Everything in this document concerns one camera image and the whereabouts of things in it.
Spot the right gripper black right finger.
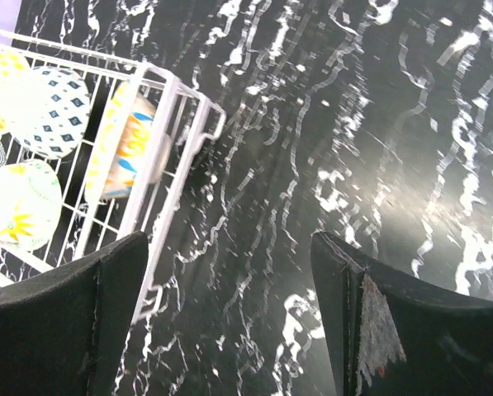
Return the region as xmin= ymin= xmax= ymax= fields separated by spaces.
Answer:
xmin=310 ymin=232 xmax=493 ymax=395

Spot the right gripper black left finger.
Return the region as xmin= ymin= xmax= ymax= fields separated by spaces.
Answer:
xmin=0 ymin=232 xmax=149 ymax=395

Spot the orange flower bowl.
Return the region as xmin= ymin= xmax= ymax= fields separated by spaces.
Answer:
xmin=0 ymin=159 xmax=63 ymax=252

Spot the orange blue floral bowl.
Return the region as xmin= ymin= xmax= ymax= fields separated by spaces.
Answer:
xmin=84 ymin=80 xmax=156 ymax=203

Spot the blue patterned bowl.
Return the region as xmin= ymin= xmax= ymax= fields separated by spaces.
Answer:
xmin=10 ymin=65 xmax=91 ymax=160

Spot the white wire dish rack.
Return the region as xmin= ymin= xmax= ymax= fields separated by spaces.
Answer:
xmin=0 ymin=30 xmax=226 ymax=320

